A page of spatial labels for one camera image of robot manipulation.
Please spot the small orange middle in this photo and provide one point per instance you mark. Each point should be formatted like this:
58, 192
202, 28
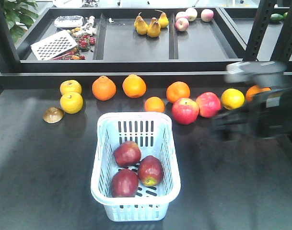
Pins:
154, 104

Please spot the orange with bump middle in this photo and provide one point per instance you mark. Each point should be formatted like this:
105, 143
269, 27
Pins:
134, 86

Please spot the orange with bump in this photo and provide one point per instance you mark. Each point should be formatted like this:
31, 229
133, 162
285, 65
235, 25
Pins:
103, 88
134, 86

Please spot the white electronic scale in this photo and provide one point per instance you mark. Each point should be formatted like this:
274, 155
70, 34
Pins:
69, 21

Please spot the large orange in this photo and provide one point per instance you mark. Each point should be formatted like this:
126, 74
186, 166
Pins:
253, 91
176, 91

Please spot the yellow round fruit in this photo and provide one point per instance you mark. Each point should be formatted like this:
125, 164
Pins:
232, 99

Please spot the dark red apple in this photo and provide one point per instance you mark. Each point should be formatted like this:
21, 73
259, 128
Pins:
127, 154
124, 184
150, 171

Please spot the large orange right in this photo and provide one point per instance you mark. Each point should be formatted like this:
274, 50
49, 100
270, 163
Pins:
253, 91

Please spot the red yellow apple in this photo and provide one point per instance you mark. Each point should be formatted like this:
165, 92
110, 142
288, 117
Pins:
185, 111

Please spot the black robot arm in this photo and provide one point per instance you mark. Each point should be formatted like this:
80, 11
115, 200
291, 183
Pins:
269, 114

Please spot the pink red apple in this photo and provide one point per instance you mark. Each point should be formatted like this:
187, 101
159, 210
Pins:
209, 104

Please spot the dark red apple front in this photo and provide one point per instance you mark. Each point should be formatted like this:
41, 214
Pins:
124, 184

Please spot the black wooden display stand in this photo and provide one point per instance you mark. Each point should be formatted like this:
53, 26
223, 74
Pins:
45, 169

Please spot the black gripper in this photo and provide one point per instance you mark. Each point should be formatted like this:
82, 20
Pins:
236, 124

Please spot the yellow apple front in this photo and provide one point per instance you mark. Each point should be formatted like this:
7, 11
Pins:
71, 102

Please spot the white perforated tray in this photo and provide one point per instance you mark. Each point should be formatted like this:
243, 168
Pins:
53, 45

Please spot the large orange back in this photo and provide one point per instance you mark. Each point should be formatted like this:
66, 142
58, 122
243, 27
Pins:
176, 91

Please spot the brown half fruit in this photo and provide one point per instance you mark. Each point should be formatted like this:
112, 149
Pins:
53, 115

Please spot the green potted plant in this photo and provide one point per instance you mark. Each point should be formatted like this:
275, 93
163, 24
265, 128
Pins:
19, 15

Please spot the orange with bump left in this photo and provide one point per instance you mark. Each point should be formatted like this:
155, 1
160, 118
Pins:
103, 88

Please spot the yellow apple back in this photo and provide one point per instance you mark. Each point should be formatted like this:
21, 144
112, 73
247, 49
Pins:
70, 86

